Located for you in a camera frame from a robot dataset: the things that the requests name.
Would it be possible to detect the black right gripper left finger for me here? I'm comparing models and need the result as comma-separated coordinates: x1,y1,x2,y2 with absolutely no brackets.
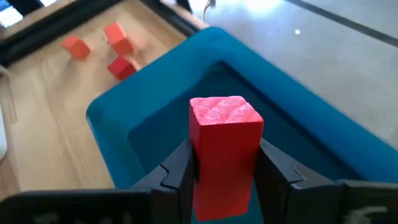
129,139,197,224

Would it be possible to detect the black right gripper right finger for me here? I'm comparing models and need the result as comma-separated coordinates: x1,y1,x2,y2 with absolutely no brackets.
254,138,345,224

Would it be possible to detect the oblong red block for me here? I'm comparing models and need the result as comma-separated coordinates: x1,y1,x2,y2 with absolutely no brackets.
188,95,264,222

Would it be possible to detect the small red cube block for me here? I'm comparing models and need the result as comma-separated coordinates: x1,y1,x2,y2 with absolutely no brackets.
107,56,138,81

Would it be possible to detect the small orange block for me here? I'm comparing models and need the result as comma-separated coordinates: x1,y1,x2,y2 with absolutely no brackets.
60,35,91,60
103,21,135,57

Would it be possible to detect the blue plastic bin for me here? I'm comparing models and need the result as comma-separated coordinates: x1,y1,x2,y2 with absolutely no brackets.
86,27,398,224

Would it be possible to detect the white cable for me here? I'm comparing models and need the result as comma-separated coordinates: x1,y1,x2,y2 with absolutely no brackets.
201,0,217,22

